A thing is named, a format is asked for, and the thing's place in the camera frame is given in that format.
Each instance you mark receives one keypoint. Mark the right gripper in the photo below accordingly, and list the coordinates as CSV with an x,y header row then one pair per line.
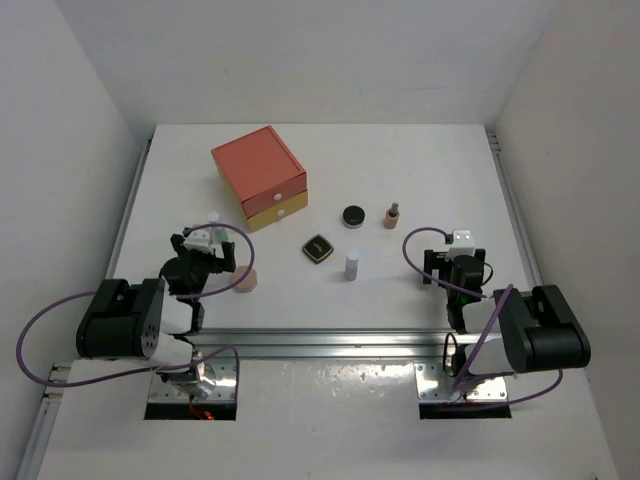
x,y
430,260

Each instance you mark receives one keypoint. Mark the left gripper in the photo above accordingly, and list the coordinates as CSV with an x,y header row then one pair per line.
x,y
217,263

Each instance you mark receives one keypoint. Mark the green bottle white cap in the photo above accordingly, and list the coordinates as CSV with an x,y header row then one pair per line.
x,y
217,234

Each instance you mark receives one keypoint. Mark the peach bottle grey cap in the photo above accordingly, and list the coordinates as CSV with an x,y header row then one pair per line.
x,y
392,216

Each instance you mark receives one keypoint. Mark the red top drawer unit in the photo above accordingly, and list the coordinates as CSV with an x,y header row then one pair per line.
x,y
260,170

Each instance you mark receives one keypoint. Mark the black round jar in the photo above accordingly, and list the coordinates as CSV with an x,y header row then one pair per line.
x,y
353,216

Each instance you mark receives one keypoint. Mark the black square compact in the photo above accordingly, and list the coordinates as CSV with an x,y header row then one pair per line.
x,y
317,249

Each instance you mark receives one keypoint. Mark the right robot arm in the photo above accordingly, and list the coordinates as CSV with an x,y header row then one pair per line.
x,y
540,332

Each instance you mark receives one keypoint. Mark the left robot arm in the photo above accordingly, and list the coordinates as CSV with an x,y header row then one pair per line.
x,y
150,321

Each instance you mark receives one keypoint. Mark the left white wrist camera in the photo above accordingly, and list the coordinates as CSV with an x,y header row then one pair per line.
x,y
199,240

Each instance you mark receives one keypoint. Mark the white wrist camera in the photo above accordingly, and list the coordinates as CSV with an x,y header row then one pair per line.
x,y
199,240
462,243

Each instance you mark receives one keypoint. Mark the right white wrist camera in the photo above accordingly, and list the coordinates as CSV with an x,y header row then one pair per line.
x,y
462,243

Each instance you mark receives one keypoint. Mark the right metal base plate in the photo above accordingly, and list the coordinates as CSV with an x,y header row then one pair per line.
x,y
434,387

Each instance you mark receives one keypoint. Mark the metal base plate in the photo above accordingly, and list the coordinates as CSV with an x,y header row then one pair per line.
x,y
434,387
213,382

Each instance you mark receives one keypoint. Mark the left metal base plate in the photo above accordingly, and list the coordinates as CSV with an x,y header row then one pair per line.
x,y
213,382

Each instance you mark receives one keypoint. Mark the aluminium rail frame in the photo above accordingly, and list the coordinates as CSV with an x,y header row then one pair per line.
x,y
327,385

